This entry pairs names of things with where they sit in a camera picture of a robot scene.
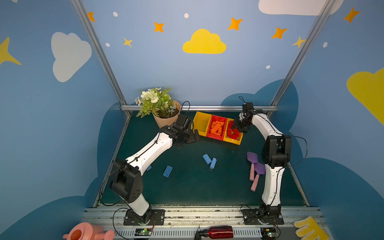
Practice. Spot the circuit board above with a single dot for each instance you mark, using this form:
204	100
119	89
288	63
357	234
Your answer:
143	232
269	233

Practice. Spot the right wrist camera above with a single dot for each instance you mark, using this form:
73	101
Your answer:
247	107

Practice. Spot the light blue lego brick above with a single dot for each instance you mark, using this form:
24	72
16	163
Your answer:
207	159

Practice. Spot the aluminium post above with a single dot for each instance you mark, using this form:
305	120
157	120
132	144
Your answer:
311	38
88	26

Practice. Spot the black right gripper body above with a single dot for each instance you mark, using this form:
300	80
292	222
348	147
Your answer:
237	126

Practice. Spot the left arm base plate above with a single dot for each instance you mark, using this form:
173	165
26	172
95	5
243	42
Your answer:
149	218

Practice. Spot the aluminium back rail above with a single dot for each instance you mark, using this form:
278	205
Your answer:
217	108

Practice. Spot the left yellow bin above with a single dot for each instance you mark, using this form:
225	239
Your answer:
201	123

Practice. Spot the aluminium left post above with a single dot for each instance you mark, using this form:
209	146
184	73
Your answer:
88	26

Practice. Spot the long orange lego piece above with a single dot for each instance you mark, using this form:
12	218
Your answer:
217	128

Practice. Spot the yellow bin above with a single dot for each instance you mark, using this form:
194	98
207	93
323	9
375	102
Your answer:
201	123
226	139

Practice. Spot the aluminium right post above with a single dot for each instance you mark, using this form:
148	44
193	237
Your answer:
311	38

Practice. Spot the yellow glove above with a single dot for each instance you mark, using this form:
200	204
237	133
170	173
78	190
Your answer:
308	229

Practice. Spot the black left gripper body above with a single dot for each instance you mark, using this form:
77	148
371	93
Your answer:
190	136

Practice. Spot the right yellow bin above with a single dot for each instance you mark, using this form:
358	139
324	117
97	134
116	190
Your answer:
226	139

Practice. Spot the red metallic bottle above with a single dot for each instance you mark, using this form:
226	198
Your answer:
214	233

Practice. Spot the red middle bin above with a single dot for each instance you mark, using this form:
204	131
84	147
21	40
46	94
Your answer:
220	119

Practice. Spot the peach flower pot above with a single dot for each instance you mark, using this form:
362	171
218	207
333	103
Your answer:
161	122

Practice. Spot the aluminium front rail base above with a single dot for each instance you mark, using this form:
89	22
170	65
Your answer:
181	222

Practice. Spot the left circuit board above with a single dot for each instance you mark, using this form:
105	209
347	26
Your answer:
143	232

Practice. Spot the pink watering can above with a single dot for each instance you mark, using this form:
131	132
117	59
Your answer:
86	231

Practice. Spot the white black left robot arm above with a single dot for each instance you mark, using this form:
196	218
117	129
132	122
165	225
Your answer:
126	177

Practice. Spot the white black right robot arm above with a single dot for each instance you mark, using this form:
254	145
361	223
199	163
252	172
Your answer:
276	155

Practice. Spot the green artificial plant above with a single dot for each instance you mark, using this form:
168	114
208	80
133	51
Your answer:
156	101

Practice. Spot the right circuit board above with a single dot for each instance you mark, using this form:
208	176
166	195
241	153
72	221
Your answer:
269	233

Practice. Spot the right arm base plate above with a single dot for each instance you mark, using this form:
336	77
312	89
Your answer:
253	217

